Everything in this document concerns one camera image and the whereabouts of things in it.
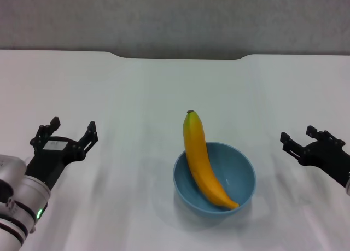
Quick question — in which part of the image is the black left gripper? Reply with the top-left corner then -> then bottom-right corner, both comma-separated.
25,116 -> 99,191

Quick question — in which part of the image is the yellow banana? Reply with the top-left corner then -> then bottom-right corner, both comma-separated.
182,109 -> 240,211

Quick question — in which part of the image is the blue bowl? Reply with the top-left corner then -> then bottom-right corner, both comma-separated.
172,141 -> 257,220

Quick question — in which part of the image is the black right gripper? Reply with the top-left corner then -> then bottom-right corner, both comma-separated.
279,125 -> 350,188

